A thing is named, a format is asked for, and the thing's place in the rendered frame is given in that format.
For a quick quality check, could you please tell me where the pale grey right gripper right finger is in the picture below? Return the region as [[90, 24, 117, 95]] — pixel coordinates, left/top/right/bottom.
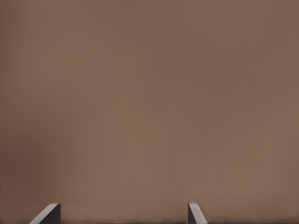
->
[[187, 202, 208, 224]]

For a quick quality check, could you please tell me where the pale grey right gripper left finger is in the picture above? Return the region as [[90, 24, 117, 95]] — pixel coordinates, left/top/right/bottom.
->
[[29, 203, 61, 224]]

